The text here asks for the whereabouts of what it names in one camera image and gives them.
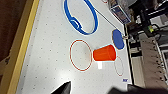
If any colourful game box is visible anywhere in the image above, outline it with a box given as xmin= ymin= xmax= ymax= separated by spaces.
xmin=110 ymin=3 xmax=133 ymax=25

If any blue round plate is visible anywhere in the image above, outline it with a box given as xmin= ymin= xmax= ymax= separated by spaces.
xmin=111 ymin=28 xmax=126 ymax=51

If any white table with dishes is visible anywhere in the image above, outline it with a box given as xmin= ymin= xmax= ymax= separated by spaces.
xmin=0 ymin=0 xmax=134 ymax=94

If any black wheeled cart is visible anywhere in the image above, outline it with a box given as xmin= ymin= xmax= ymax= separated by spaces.
xmin=127 ymin=0 xmax=168 ymax=46

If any orange plastic cup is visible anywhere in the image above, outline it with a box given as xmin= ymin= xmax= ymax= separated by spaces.
xmin=92 ymin=44 xmax=119 ymax=63

